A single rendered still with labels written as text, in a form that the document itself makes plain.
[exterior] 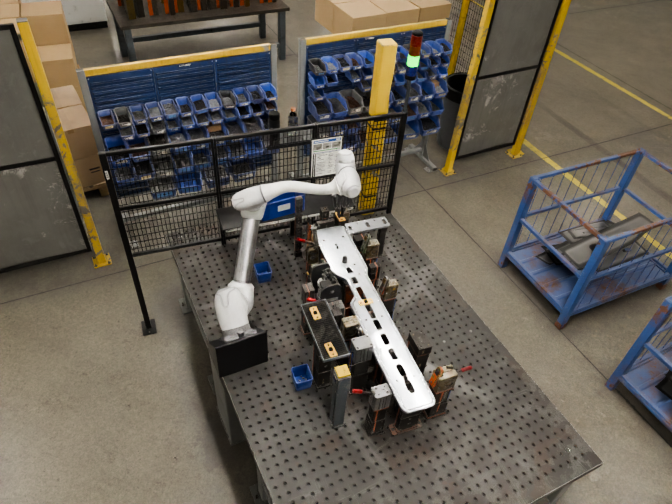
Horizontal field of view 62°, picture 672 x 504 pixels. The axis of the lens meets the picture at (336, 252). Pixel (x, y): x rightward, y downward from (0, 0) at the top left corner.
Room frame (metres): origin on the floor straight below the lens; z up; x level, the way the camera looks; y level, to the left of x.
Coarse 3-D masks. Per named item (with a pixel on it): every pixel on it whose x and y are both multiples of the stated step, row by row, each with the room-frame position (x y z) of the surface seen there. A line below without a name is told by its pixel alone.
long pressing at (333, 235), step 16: (320, 240) 2.57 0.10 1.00; (336, 240) 2.59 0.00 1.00; (352, 240) 2.60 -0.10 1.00; (336, 256) 2.44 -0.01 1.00; (352, 256) 2.45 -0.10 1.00; (336, 272) 2.30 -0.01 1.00; (352, 288) 2.18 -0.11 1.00; (368, 288) 2.20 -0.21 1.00; (352, 304) 2.06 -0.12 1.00; (368, 320) 1.96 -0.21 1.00; (384, 320) 1.97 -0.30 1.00; (400, 336) 1.87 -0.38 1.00; (384, 352) 1.75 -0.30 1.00; (400, 352) 1.76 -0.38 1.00; (384, 368) 1.65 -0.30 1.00; (416, 368) 1.67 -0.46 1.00; (400, 384) 1.57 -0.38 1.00; (416, 384) 1.57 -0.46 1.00; (400, 400) 1.47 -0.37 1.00; (416, 400) 1.48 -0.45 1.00; (432, 400) 1.49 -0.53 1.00
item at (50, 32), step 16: (0, 0) 5.81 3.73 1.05; (16, 0) 5.85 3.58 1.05; (0, 16) 5.41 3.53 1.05; (16, 16) 5.44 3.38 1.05; (32, 16) 5.49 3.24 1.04; (48, 16) 5.55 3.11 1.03; (64, 16) 5.84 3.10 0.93; (32, 32) 5.47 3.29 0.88; (48, 32) 5.53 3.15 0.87; (64, 32) 5.60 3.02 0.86; (48, 48) 5.43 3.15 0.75; (64, 48) 5.46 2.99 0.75; (48, 64) 5.15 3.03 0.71; (64, 64) 5.22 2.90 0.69; (48, 80) 5.13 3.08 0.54; (64, 80) 5.20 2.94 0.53; (80, 96) 5.25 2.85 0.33
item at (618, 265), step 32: (608, 160) 3.91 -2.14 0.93; (640, 160) 4.07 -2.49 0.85; (544, 192) 3.40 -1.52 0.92; (576, 192) 3.82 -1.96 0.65; (608, 192) 4.01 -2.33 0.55; (512, 224) 3.56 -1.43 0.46; (608, 224) 3.73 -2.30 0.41; (640, 224) 3.62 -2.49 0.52; (512, 256) 3.46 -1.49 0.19; (544, 256) 3.49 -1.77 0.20; (576, 256) 3.19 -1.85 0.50; (608, 256) 3.27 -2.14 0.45; (640, 256) 3.33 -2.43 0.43; (544, 288) 3.11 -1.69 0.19; (576, 288) 2.89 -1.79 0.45; (608, 288) 3.21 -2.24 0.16; (640, 288) 3.24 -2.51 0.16
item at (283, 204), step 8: (288, 192) 2.93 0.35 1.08; (296, 192) 2.93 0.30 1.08; (272, 200) 2.87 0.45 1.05; (280, 200) 2.90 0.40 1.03; (288, 200) 2.76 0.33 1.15; (304, 200) 2.82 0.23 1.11; (272, 208) 2.71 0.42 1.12; (280, 208) 2.73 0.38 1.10; (288, 208) 2.76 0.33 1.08; (304, 208) 2.83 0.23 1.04; (264, 216) 2.68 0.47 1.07; (272, 216) 2.71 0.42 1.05; (280, 216) 2.73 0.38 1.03
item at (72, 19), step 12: (24, 0) 7.32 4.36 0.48; (36, 0) 7.38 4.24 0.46; (48, 0) 7.46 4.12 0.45; (72, 0) 7.60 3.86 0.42; (84, 0) 7.68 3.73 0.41; (96, 0) 7.75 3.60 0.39; (72, 12) 7.58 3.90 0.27; (84, 12) 7.66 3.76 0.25; (96, 12) 7.73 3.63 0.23; (72, 24) 7.57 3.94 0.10; (84, 24) 7.67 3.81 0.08; (96, 24) 7.74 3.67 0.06
